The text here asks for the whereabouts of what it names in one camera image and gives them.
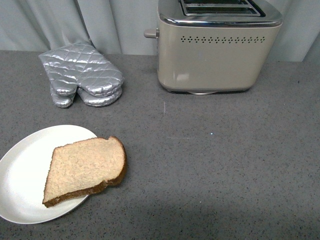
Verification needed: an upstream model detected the grey curtain backdrop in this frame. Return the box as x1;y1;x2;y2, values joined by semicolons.
0;0;320;64

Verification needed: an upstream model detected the white round plate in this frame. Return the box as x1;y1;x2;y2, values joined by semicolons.
0;125;96;224

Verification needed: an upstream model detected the slice of brown bread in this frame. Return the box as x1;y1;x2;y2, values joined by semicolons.
42;136;127;208

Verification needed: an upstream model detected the silver quilted oven mitt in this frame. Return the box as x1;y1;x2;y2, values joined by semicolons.
39;41;124;97
50;86;123;109

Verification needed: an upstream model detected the lower silver quilted oven mitt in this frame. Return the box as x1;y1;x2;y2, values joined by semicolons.
50;86;123;109

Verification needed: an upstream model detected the upper silver quilted oven mitt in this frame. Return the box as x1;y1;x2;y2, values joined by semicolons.
39;41;124;97

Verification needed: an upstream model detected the beige two-slot toaster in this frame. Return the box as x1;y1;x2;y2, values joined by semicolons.
144;0;283;95

